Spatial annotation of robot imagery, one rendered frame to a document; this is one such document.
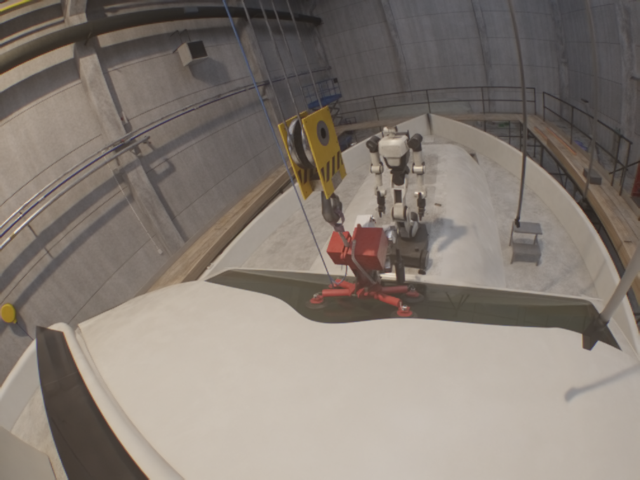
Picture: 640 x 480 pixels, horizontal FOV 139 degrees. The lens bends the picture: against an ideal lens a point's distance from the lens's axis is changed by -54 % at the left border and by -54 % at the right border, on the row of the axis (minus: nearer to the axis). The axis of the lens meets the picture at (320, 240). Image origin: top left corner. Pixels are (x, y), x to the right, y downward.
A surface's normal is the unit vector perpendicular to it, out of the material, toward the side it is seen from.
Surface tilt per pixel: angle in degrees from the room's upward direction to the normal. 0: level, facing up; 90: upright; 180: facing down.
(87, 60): 90
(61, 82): 90
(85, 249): 90
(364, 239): 20
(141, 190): 90
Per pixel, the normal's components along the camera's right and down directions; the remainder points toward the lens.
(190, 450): -0.12, -0.95
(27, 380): 0.88, 0.04
